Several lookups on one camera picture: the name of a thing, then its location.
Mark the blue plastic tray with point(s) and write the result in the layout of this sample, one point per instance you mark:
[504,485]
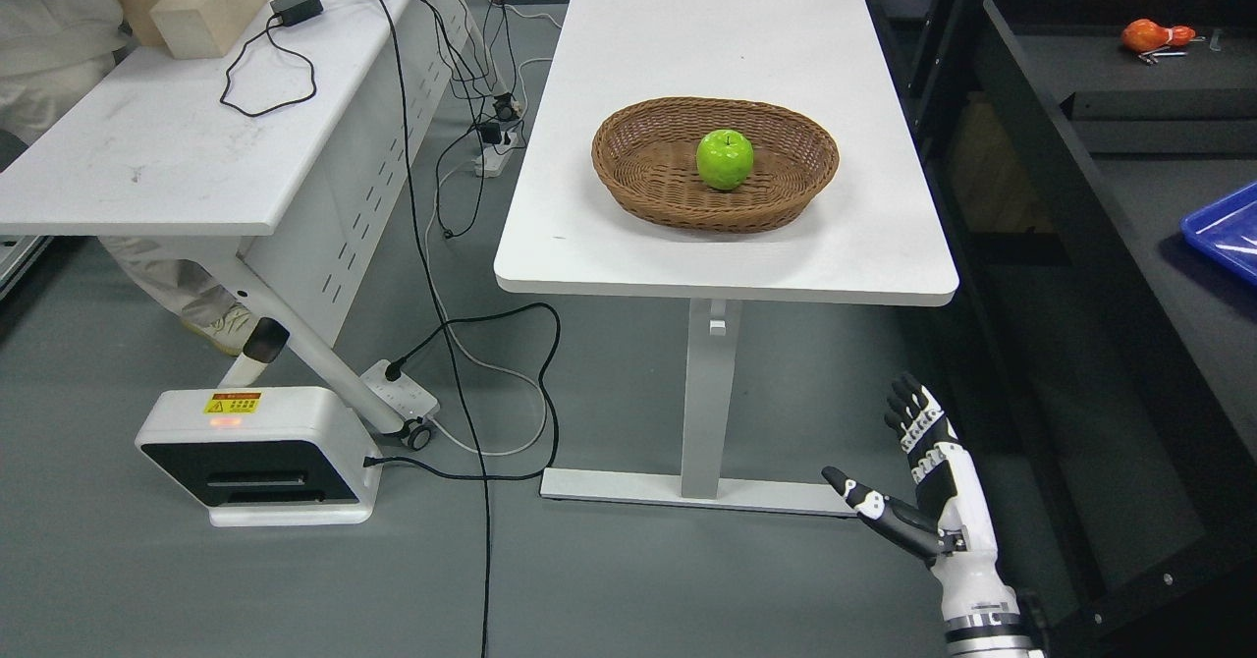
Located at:
[1225,232]

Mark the white far power strip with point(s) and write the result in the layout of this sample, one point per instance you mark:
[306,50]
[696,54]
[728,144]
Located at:
[498,141]

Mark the brown wicker basket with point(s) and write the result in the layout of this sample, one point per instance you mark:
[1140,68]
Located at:
[644,154]

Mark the orange toy on shelf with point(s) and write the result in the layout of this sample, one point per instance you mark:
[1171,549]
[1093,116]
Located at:
[1144,36]

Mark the white side desk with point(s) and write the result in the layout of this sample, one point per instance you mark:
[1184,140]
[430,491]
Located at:
[276,168]

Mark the white floor power strip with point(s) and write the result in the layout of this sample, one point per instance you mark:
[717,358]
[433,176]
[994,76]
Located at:
[399,391]

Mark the person in white clothes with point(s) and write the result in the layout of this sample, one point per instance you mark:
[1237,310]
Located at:
[53,53]

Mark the white black floor device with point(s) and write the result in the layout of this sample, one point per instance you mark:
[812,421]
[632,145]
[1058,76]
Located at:
[265,456]

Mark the wooden block with hole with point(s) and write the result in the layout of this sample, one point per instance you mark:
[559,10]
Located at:
[201,29]

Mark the green apple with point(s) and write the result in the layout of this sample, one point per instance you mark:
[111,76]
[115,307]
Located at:
[724,159]

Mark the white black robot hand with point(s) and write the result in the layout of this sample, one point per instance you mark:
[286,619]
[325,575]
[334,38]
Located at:
[948,527]

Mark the black metal shelf left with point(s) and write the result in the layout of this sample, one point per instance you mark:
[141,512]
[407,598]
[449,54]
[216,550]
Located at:
[1106,379]

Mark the black power adapter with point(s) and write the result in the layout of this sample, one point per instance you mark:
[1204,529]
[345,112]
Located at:
[293,12]

